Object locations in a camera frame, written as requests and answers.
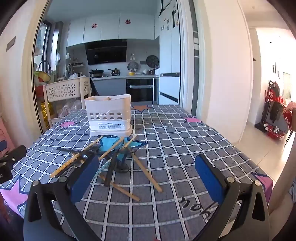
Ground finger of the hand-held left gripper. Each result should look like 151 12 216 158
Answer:
0 145 27 163

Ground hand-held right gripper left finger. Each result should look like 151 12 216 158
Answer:
23 153 102 241

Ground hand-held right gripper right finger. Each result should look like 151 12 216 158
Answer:
195 153 270 241

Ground wooden chopstick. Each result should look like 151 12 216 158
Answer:
98 137 125 161
131 155 163 193
50 155 82 178
99 174 141 202
88 136 104 148
123 134 139 148

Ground black chopstick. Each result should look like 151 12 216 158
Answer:
56 148 83 154
104 153 118 187

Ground beige plastic cutlery holder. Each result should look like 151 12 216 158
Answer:
84 94 133 137

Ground pink plastic stool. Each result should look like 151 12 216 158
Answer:
0 116 15 151

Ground gold foil decoration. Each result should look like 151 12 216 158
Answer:
41 102 50 129

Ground grey checked star tablecloth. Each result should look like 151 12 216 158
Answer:
0 104 274 241

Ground red plastic basin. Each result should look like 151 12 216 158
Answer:
35 85 45 102

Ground clear plastic bags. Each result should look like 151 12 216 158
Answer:
57 98 82 117

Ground beige plastic storage cart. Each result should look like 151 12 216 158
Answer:
43 77 92 129

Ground green and yellow bowl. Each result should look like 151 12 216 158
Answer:
35 71 51 81

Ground dark hanging cloth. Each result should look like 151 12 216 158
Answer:
90 79 100 96

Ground coat rack with red bags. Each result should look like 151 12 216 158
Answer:
254 80 296 141

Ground curved kitchen faucet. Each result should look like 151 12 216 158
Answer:
38 61 52 72

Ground grey kitchen counter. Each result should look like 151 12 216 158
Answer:
89 74 160 105

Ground black built-in oven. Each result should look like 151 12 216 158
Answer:
126 78 154 103

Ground white refrigerator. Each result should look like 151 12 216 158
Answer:
158 0 182 106

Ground black range hood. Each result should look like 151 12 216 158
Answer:
84 39 128 66

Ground dark wall decoration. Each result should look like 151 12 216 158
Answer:
272 61 281 79

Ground sliding door frame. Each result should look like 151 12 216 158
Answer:
179 0 204 116

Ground white wall cabinets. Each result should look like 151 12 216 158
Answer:
67 13 160 47

